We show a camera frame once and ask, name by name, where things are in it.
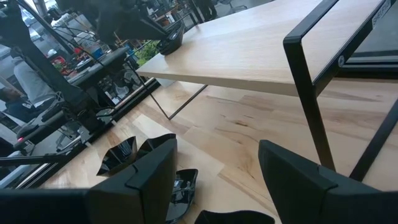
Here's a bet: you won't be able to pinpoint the black teardrop mini plate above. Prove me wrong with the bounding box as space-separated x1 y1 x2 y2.
156 22 187 47
157 37 184 57

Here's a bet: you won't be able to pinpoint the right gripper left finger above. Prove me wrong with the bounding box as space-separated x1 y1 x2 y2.
0 138 178 224

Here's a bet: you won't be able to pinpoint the black square wavy plate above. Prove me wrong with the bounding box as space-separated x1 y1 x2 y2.
194 210 276 224
96 133 177 177

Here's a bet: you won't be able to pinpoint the wooden shelf black legs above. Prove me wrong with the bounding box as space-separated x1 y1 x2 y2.
136 0 398 181

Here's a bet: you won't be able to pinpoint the black leaf mini plate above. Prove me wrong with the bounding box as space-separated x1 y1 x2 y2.
164 168 199 224

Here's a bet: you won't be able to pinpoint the small green potted plant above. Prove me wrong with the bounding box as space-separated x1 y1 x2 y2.
134 39 177 88

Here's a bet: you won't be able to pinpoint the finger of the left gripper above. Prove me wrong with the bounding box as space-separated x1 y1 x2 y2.
118 17 170 40

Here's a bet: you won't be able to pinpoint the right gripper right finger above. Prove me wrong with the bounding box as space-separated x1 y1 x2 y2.
257 139 398 224

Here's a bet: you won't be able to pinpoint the black desk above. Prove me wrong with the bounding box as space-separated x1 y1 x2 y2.
63 46 131 94

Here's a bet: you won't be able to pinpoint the person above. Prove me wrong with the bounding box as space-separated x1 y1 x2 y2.
11 46 58 108
0 86 43 124

